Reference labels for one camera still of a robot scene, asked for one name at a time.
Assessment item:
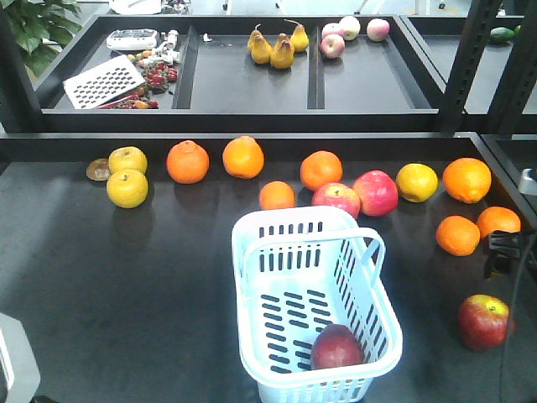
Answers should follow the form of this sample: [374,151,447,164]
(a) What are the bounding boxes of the green avocados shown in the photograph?
[489,25,521,44]

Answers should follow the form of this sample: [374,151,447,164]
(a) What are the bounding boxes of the red cherry tomatoes pile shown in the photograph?
[97,50,179,110]

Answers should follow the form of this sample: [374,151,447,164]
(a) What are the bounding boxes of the black upright posts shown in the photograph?
[436,1,536,138]

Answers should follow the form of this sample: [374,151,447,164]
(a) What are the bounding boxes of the pink red apple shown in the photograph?
[311,182,361,218]
[352,170,399,217]

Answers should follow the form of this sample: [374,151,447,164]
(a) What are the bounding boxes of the yellow apple lower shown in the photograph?
[107,169,149,209]

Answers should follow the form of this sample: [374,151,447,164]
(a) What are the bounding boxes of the white perforated tray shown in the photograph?
[63,55,145,110]

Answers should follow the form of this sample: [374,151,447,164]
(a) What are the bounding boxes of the dark red apple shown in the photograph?
[310,323,364,369]

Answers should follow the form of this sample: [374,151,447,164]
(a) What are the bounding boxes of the pale pink apples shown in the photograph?
[319,16,391,60]

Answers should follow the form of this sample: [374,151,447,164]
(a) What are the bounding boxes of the small orange lower right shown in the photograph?
[477,207,522,239]

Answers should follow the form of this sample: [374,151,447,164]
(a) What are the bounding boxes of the small orange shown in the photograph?
[259,181,296,210]
[435,215,481,256]
[477,207,522,239]

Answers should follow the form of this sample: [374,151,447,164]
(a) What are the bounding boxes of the pink red apple right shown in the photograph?
[352,170,399,217]

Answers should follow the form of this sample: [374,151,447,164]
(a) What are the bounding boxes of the white device box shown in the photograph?
[106,29,158,51]

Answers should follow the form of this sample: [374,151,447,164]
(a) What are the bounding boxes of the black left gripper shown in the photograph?
[1,313,40,399]

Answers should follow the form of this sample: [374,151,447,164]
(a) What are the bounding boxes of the brown mushroom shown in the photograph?
[86,158,111,181]

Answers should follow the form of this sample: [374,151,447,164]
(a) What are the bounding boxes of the red yellow apple left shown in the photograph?
[457,294,514,351]

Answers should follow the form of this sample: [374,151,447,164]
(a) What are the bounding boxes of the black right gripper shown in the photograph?
[483,229,536,280]

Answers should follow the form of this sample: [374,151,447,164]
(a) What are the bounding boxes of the light blue plastic basket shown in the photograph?
[231,206,403,402]

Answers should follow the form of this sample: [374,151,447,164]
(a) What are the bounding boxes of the large orange right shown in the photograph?
[442,157,492,204]

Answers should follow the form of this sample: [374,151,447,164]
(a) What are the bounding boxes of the orange behind pink apples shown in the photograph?
[300,150,343,191]

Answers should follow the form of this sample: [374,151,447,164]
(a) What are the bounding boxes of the yellow apple upper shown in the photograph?
[108,146,148,174]

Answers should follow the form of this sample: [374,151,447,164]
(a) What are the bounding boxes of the brown yellow pears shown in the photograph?
[247,19,310,70]

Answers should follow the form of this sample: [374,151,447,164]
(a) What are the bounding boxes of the green potted plant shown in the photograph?
[1,0,81,77]

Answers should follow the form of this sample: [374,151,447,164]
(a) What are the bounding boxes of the yellow orange citrus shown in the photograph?
[395,163,439,203]

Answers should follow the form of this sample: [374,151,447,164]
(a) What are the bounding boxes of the black wooden produce stand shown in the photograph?
[1,15,536,402]

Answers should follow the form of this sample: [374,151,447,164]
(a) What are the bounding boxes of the pink red apple left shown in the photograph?
[311,182,361,218]

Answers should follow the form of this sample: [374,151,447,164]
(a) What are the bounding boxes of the bumpy orange far left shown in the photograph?
[166,140,210,184]

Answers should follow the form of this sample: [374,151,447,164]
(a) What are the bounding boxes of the small orange lower left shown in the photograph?
[435,215,481,256]

